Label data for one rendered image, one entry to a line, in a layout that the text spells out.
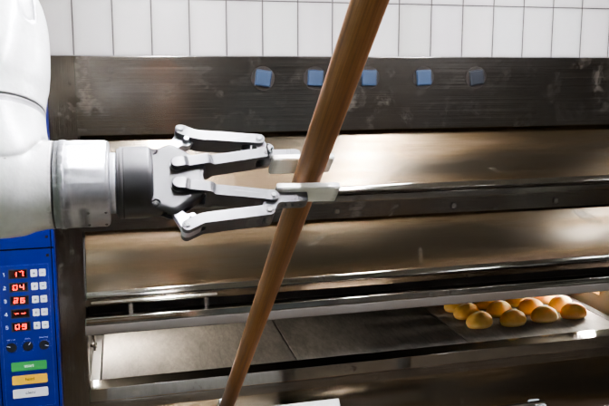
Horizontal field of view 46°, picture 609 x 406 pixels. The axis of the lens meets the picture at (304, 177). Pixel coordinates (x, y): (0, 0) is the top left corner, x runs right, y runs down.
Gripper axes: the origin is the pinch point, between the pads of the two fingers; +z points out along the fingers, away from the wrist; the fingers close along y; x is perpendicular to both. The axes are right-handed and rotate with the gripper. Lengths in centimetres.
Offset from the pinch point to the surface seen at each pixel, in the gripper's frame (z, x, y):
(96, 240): -27, -118, -55
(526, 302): 122, -160, -43
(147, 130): -13, -97, -76
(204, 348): 4, -161, -36
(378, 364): 55, -144, -21
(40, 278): -41, -120, -45
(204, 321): 0, -118, -29
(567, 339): 122, -144, -23
